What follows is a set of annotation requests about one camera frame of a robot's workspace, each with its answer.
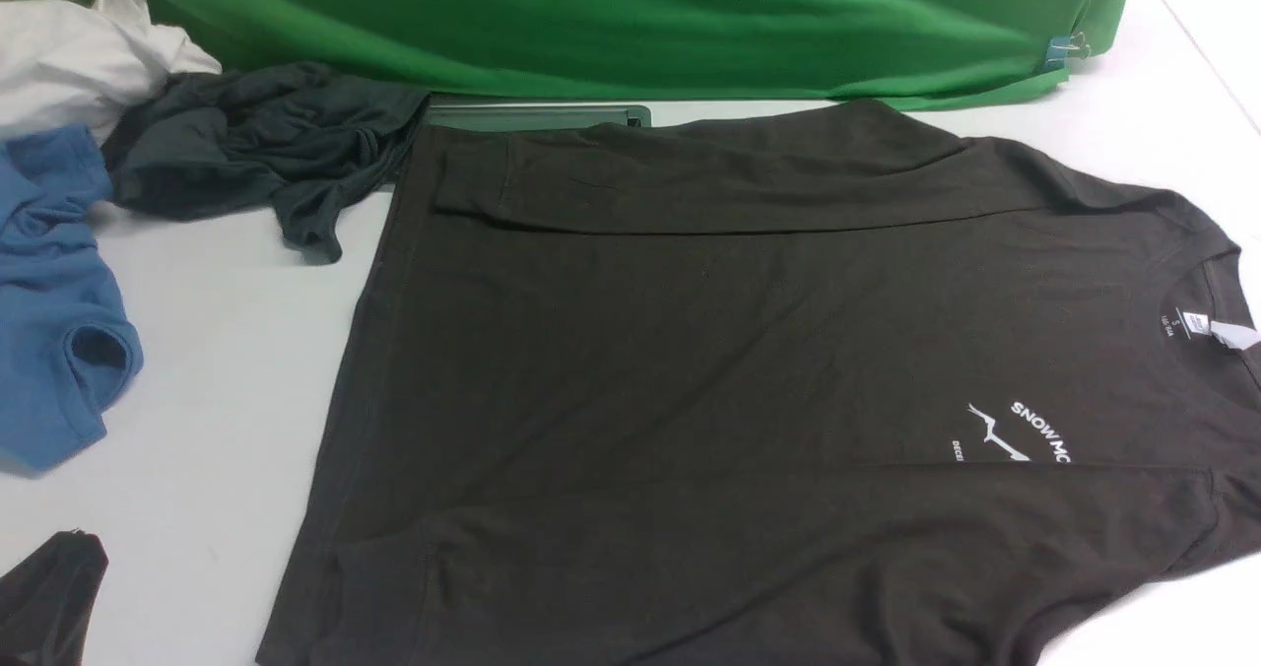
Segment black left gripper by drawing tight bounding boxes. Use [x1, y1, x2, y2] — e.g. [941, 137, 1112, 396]
[1, 530, 108, 665]

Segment gray long-sleeve top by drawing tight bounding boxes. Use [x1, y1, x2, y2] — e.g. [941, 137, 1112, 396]
[256, 101, 1258, 665]

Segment blue crumpled garment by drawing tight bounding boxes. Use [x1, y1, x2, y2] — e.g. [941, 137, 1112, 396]
[1, 124, 142, 473]

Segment dark gray crumpled garment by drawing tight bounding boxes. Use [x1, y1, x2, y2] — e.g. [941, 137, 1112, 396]
[100, 63, 430, 265]

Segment white crumpled garment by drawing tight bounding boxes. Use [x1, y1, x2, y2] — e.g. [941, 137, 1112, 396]
[1, 0, 222, 144]

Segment green backdrop cloth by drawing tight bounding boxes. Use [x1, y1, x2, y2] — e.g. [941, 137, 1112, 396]
[0, 0, 1139, 111]

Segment blue binder clip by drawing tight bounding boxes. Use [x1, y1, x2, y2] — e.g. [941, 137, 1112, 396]
[1042, 32, 1092, 72]

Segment metal table cable tray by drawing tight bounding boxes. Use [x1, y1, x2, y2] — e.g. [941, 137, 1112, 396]
[425, 103, 652, 132]

